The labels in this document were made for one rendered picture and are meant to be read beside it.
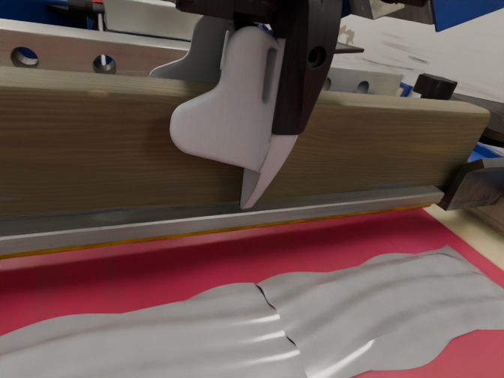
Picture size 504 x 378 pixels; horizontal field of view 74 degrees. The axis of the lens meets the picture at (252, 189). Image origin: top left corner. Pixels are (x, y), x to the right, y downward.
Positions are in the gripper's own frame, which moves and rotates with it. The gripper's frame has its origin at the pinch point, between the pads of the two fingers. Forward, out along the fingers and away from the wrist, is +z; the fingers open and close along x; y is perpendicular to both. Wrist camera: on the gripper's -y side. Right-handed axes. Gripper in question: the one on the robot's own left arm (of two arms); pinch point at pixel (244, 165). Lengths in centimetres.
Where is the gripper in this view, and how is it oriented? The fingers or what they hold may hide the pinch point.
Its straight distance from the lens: 21.0
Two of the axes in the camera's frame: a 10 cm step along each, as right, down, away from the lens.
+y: -9.0, 0.6, -4.2
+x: 3.9, 5.3, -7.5
